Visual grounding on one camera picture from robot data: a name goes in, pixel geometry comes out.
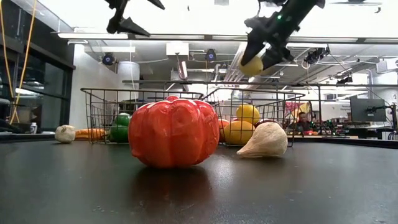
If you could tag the white garlic bulb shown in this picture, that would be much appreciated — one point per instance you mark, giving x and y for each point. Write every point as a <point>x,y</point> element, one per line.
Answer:
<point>265,141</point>
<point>65,134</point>

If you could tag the round black ceiling camera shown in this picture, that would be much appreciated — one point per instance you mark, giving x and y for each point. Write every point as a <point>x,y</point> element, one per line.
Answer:
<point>108,59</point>
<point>211,55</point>

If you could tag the ceiling light strip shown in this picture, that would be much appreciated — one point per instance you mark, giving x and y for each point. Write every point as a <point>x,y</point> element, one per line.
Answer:
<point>93,35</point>

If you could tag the grey computer monitor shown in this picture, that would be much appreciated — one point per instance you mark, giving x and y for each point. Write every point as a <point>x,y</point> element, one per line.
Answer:
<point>367,110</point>

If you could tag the orange fruit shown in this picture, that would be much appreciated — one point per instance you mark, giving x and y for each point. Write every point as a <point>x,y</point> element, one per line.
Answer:
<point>224,129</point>

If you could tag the orange carrot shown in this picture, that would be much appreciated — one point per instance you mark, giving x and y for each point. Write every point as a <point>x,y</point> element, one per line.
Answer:
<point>90,134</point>

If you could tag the small white bottle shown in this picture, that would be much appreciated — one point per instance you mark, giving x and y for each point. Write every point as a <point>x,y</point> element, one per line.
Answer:
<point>33,127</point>

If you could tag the person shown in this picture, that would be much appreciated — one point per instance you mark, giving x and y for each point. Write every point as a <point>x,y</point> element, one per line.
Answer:
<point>302,119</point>

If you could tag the yellow orange mango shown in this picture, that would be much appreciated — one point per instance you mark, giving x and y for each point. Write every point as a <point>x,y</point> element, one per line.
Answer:
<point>239,133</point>

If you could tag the black horizontal rack bar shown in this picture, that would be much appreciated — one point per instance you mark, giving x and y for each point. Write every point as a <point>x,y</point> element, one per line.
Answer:
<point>155,82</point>

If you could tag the green bell pepper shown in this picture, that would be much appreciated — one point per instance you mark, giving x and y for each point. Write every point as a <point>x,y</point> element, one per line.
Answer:
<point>120,129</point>

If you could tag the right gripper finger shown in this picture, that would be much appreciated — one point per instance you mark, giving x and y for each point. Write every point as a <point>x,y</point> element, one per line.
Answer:
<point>275,57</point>
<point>251,49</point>

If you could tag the orange pumpkin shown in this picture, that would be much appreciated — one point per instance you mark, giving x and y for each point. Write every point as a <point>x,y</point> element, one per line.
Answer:
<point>174,133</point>

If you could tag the dark red apple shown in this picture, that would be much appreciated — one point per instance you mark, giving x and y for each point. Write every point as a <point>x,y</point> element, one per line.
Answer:
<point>267,121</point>

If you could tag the white round pillar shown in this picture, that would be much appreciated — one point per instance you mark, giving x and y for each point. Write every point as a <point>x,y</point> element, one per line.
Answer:
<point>128,77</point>

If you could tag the yellow lemon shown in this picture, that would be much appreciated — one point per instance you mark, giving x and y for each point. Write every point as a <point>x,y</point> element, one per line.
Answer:
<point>251,68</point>
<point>248,113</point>

